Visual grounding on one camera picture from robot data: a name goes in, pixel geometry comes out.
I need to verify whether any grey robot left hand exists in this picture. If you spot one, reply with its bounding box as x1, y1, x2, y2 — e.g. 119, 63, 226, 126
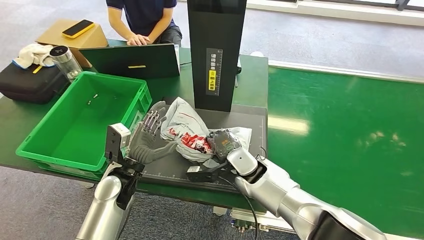
127, 100, 180, 166

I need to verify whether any person's right hand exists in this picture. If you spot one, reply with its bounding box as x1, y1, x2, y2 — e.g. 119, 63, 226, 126
126, 33, 151, 47

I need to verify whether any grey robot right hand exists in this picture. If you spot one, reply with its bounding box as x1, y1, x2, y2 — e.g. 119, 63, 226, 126
206, 129, 243, 162

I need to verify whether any white red-printed plastic mailer package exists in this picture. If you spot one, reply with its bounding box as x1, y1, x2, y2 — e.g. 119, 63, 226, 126
160, 96, 253, 163

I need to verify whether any black weighing device with column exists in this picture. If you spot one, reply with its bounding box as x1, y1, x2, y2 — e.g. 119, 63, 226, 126
139, 0, 269, 194

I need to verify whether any green plastic basket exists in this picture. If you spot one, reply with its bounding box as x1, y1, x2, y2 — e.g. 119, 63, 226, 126
15, 71, 153, 181

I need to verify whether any black laptop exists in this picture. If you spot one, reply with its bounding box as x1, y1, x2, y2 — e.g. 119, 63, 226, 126
79, 43, 181, 80

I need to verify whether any person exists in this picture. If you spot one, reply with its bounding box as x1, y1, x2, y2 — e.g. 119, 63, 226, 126
105, 0, 183, 47

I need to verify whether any brown cardboard box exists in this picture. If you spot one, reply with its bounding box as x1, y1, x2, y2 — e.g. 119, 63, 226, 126
35, 18, 110, 69

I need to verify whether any phone in yellow case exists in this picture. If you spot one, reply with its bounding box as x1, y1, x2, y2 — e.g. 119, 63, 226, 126
61, 19, 96, 40

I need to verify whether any clear bottle with black lid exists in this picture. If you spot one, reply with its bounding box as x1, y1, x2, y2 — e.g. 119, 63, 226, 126
49, 45, 84, 83

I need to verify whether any white cloth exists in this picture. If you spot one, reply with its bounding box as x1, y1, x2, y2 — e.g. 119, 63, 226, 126
12, 43, 56, 70

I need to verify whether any black zip case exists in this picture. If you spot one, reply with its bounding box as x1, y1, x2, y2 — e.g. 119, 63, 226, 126
0, 62, 70, 105

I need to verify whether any green conveyor belt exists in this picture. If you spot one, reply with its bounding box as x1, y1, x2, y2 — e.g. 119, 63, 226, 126
265, 66, 424, 239

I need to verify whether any white floor ledge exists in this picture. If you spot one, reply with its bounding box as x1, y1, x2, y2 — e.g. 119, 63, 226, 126
246, 0, 424, 27

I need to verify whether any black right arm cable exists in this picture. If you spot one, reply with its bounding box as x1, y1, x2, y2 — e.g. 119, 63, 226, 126
217, 145, 268, 240

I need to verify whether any aluminium conveyor rail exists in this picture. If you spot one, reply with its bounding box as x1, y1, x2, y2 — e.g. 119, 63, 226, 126
268, 59, 424, 84
230, 207, 301, 236

